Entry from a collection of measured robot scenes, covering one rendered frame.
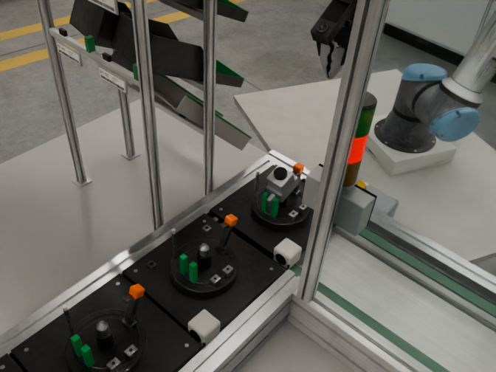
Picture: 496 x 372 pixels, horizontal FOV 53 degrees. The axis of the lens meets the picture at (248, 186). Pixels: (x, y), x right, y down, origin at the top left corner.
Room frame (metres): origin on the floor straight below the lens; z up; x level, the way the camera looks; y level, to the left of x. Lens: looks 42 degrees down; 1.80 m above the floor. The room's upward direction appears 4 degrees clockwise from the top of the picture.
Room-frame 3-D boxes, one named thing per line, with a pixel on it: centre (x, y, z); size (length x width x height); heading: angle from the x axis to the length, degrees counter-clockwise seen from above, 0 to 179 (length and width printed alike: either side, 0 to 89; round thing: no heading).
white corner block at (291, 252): (0.72, -0.10, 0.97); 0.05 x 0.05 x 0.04; 52
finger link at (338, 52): (1.05, -0.19, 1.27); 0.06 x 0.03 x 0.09; 141
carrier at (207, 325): (0.65, 0.08, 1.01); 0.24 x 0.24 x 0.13; 52
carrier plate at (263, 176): (0.85, -0.08, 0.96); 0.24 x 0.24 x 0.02; 52
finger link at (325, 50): (1.07, -0.17, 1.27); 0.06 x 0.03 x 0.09; 141
